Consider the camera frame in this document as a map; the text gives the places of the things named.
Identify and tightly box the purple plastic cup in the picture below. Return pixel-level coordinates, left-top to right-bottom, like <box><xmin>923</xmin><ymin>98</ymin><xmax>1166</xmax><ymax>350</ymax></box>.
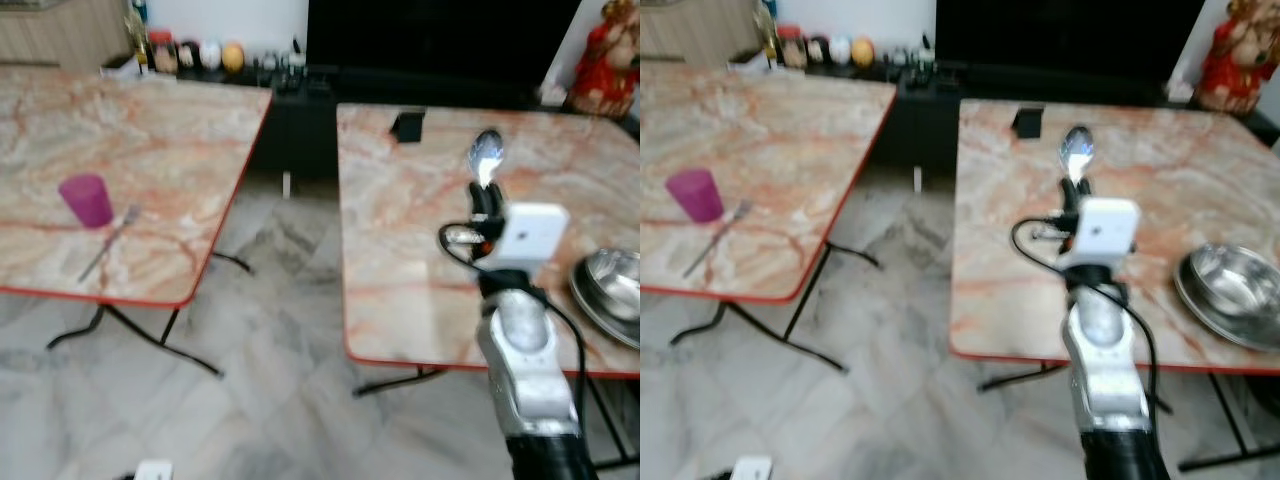
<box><xmin>57</xmin><ymin>173</ymin><xmax>114</xmax><ymax>230</ymax></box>
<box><xmin>665</xmin><ymin>168</ymin><xmax>724</xmax><ymax>224</ymax></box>

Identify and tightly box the black television screen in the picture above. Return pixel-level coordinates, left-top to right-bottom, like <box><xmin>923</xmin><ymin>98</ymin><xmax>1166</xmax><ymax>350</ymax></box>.
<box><xmin>305</xmin><ymin>0</ymin><xmax>583</xmax><ymax>83</ymax></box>
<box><xmin>934</xmin><ymin>0</ymin><xmax>1207</xmax><ymax>79</ymax></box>

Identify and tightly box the marble folding table with cup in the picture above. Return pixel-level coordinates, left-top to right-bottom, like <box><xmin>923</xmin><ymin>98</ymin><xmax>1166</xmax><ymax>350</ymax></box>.
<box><xmin>640</xmin><ymin>63</ymin><xmax>897</xmax><ymax>374</ymax></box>
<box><xmin>0</xmin><ymin>65</ymin><xmax>274</xmax><ymax>379</ymax></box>

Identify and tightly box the silver metal spoon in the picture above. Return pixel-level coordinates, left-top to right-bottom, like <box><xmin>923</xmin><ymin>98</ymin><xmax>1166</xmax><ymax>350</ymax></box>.
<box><xmin>466</xmin><ymin>128</ymin><xmax>505</xmax><ymax>193</ymax></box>
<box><xmin>1061</xmin><ymin>125</ymin><xmax>1097</xmax><ymax>189</ymax></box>

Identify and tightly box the silver metal fork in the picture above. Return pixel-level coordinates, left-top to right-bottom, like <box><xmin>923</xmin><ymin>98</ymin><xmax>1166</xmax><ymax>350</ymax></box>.
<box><xmin>683</xmin><ymin>199</ymin><xmax>754</xmax><ymax>279</ymax></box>
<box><xmin>77</xmin><ymin>205</ymin><xmax>143</xmax><ymax>284</ymax></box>

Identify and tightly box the marble folding table with bowl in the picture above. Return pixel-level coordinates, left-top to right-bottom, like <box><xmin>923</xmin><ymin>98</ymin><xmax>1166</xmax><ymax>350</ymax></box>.
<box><xmin>949</xmin><ymin>97</ymin><xmax>1280</xmax><ymax>473</ymax></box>
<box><xmin>336</xmin><ymin>102</ymin><xmax>641</xmax><ymax>471</ymax></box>

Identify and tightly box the gold trophy ornament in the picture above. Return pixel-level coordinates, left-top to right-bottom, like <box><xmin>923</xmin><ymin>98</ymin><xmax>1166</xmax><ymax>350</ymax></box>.
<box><xmin>124</xmin><ymin>0</ymin><xmax>150</xmax><ymax>67</ymax></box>
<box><xmin>755</xmin><ymin>0</ymin><xmax>780</xmax><ymax>61</ymax></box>

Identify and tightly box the light wooden cabinet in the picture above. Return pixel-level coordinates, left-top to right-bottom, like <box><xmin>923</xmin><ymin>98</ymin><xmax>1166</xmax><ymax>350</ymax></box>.
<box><xmin>0</xmin><ymin>0</ymin><xmax>133</xmax><ymax>71</ymax></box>
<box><xmin>640</xmin><ymin>0</ymin><xmax>763</xmax><ymax>67</ymax></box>

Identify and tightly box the red lidded jar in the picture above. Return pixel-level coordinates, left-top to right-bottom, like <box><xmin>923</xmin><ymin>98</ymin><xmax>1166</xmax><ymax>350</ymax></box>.
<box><xmin>147</xmin><ymin>31</ymin><xmax>180</xmax><ymax>75</ymax></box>
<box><xmin>776</xmin><ymin>25</ymin><xmax>808</xmax><ymax>70</ymax></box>

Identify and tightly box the red and gold figurine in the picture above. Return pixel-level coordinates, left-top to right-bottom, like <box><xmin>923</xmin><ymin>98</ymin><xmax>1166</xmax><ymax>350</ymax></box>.
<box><xmin>1194</xmin><ymin>0</ymin><xmax>1280</xmax><ymax>115</ymax></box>
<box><xmin>564</xmin><ymin>0</ymin><xmax>641</xmax><ymax>120</ymax></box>

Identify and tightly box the stainless steel bowl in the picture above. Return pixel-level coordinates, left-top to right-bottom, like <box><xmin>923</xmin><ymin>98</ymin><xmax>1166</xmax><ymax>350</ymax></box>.
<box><xmin>1173</xmin><ymin>242</ymin><xmax>1280</xmax><ymax>353</ymax></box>
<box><xmin>567</xmin><ymin>249</ymin><xmax>641</xmax><ymax>351</ymax></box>

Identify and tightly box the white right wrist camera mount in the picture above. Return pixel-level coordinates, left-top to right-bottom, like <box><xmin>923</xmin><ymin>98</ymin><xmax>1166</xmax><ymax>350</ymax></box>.
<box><xmin>479</xmin><ymin>202</ymin><xmax>572</xmax><ymax>273</ymax></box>
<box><xmin>1060</xmin><ymin>197</ymin><xmax>1142</xmax><ymax>271</ymax></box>

